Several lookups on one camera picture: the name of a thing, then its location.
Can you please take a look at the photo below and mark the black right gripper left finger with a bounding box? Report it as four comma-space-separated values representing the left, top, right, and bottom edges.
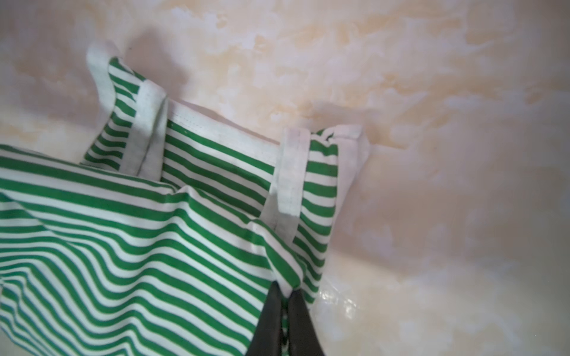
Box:
246, 282, 283, 356

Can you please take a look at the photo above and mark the green white striped shirt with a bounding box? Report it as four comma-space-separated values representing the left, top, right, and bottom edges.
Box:
1, 42, 370, 355

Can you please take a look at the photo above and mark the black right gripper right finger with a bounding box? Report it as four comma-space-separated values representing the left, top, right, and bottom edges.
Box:
286, 290, 324, 356

